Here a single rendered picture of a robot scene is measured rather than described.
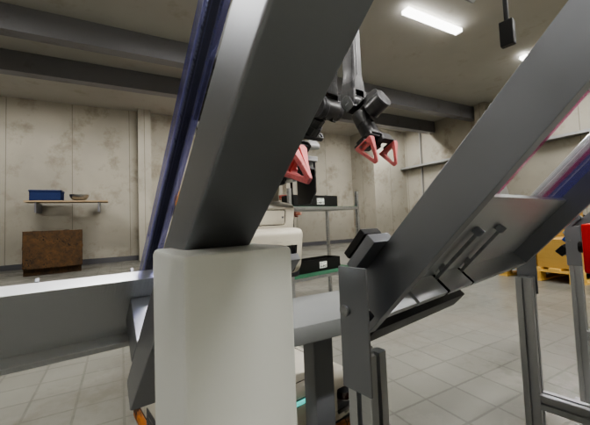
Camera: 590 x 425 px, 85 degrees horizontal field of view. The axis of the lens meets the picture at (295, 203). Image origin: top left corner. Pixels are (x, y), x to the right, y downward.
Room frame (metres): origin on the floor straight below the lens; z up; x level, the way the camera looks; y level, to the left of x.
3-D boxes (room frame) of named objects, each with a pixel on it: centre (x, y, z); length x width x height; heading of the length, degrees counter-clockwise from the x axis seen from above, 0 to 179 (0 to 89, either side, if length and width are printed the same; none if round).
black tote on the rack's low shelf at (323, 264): (3.09, -0.15, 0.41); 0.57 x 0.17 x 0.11; 130
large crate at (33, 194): (6.88, 5.34, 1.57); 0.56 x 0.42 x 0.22; 119
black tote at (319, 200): (3.09, -0.15, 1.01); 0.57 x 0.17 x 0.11; 130
